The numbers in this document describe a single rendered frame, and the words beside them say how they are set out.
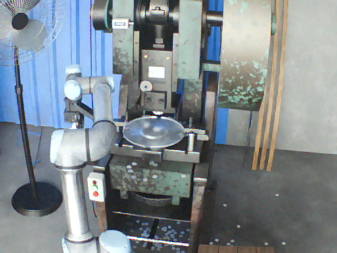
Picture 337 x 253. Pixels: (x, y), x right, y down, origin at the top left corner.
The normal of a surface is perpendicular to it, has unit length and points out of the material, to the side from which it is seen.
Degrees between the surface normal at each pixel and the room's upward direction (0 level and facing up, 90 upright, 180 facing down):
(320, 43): 90
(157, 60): 90
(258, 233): 0
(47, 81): 90
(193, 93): 90
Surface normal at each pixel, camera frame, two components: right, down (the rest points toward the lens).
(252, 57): -0.15, 0.54
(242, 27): -0.14, 0.30
